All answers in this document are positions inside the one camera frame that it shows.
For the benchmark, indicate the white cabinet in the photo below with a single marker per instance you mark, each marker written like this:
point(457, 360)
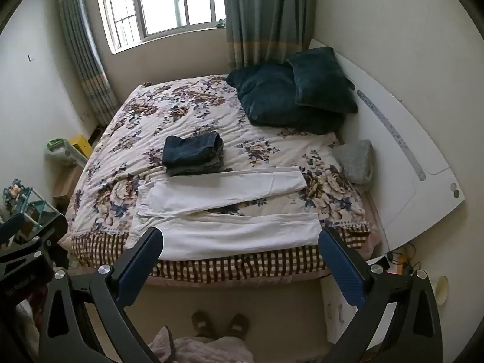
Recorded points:
point(340, 314)

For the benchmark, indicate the yellow box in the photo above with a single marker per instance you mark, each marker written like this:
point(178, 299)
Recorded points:
point(81, 145)

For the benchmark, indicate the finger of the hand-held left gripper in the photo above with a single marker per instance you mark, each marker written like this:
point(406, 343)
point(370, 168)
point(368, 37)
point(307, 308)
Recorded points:
point(53, 234)

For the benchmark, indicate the wooden bedside table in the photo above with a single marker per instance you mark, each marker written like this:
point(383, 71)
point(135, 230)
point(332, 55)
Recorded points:
point(66, 187)

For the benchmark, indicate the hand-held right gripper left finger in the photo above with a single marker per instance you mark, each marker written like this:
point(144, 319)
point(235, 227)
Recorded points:
point(140, 262)

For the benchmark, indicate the large dark teal pillow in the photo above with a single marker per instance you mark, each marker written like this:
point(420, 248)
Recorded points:
point(272, 94)

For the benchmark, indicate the grey-blue striped curtain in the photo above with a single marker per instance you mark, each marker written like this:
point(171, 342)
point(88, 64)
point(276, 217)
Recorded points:
point(264, 15)
point(87, 56)

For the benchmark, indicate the window with white frame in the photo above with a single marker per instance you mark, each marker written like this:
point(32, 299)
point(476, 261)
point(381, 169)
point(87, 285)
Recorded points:
point(162, 3)

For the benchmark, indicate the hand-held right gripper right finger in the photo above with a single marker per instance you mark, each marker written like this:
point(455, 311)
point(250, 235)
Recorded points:
point(340, 268)

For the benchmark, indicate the white headboard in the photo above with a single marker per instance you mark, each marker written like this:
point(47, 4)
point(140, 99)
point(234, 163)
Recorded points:
point(400, 151)

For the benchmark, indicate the round white wall fitting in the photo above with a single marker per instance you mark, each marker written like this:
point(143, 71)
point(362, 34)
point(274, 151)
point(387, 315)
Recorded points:
point(441, 289)

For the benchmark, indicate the folded dark blue jeans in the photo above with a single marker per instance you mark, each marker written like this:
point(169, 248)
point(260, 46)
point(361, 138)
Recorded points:
point(193, 151)

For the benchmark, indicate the floral blanket with checked border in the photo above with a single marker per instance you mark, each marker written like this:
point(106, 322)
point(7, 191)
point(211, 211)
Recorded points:
point(158, 121)

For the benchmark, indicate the small dark teal pillow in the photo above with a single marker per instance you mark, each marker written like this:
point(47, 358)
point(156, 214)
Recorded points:
point(321, 79)

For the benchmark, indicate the grey knit cloth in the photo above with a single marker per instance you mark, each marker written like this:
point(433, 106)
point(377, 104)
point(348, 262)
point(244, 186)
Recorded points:
point(355, 160)

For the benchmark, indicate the white pants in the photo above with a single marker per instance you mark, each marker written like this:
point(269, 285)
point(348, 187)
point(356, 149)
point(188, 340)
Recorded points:
point(227, 230)

